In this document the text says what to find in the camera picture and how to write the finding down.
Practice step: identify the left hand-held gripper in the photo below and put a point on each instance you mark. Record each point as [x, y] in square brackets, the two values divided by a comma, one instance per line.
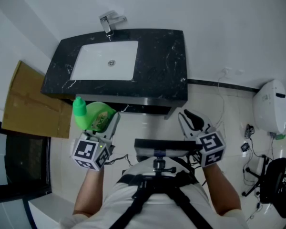
[85, 151]

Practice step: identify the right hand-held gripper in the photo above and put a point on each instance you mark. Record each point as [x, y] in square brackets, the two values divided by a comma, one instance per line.
[211, 149]

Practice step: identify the green plastic bottle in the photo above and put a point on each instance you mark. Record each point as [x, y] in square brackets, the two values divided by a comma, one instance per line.
[95, 116]

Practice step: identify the person's right forearm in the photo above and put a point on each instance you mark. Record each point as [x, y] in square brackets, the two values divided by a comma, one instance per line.
[222, 192]

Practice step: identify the person's left forearm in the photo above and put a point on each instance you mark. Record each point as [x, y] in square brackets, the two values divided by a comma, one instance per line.
[89, 192]

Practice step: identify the black chest-mounted monitor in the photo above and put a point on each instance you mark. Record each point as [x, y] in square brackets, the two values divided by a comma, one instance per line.
[166, 147]

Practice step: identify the small black screen device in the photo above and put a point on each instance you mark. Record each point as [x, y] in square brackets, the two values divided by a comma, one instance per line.
[245, 147]

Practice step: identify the grey plug adapter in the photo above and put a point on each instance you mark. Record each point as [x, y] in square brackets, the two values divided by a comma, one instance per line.
[249, 130]
[272, 133]

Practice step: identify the white rectangular sink basin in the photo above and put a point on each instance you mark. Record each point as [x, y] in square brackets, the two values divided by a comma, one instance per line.
[97, 63]

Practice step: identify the black chest harness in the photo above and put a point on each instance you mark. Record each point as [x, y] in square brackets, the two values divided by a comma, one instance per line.
[157, 187]

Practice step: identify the black marble vanity table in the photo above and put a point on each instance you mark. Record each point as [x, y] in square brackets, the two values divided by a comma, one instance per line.
[162, 56]

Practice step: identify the white toilet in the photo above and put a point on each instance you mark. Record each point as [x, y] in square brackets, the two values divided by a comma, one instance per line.
[269, 106]

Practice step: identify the brown cardboard sheet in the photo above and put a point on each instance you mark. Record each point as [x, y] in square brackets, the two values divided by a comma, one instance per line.
[31, 108]

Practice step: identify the small green plastic object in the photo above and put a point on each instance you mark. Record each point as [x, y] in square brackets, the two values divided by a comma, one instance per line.
[280, 136]

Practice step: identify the person's white shirt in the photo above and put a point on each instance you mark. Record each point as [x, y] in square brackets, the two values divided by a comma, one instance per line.
[162, 213]

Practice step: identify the black framed glass door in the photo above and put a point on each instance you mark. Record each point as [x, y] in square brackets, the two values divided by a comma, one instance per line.
[21, 166]

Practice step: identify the black office chair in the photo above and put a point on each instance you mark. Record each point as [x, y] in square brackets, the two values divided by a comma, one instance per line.
[274, 180]

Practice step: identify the white rectangular bathtub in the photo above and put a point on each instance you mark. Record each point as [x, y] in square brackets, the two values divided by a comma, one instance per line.
[50, 211]

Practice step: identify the chrome faucet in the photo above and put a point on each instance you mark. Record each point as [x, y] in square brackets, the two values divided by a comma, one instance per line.
[107, 23]

